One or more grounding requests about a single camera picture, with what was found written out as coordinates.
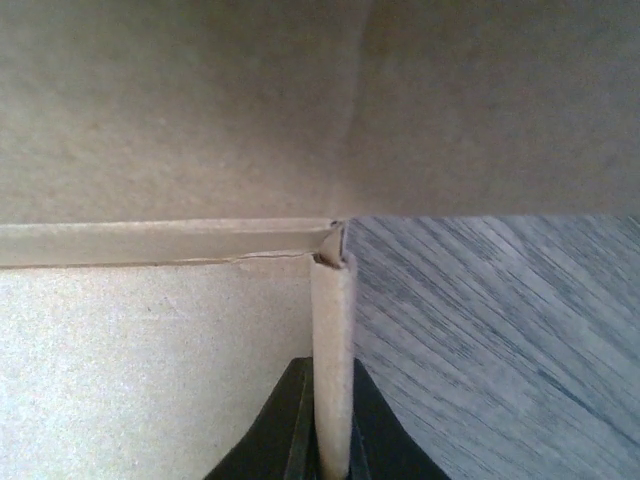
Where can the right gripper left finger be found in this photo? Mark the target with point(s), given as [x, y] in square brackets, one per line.
[281, 443]

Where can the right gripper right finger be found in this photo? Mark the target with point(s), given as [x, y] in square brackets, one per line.
[380, 447]

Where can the cardboard box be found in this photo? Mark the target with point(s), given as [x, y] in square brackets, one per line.
[176, 177]

